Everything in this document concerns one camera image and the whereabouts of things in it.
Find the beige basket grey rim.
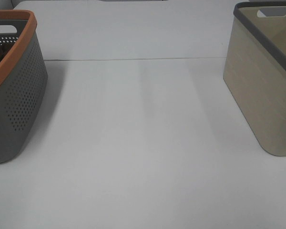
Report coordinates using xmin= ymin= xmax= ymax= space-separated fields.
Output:
xmin=223 ymin=1 xmax=286 ymax=156

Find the grey perforated basket orange rim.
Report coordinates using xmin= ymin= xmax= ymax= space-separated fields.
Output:
xmin=0 ymin=10 xmax=48 ymax=164

